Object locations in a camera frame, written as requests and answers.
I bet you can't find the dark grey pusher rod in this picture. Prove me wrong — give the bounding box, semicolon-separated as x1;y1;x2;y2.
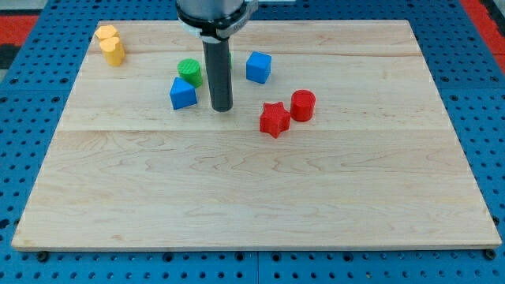
203;39;233;112

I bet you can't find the red star block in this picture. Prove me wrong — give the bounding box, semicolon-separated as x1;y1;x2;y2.
260;102;291;139

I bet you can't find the red cylinder block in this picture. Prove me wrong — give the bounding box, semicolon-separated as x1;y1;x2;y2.
290;89;316;122

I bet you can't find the robot arm with clamp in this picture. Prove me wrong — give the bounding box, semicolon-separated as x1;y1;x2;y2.
175;0;258;112

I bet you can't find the wooden board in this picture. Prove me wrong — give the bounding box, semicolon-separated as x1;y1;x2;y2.
12;20;502;252

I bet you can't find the green cylinder block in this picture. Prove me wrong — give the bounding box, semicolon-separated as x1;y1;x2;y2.
177;58;203;88

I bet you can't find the blue cube block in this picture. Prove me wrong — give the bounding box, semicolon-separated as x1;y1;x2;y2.
245;51;271;84

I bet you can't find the blue triangular block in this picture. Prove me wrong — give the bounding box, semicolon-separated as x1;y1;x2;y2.
170;77;197;110

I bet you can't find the yellow heart block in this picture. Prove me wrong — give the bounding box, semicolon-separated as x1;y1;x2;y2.
99;37;125;66

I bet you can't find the yellow hexagon block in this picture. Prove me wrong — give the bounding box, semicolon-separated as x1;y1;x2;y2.
94;24;119;41

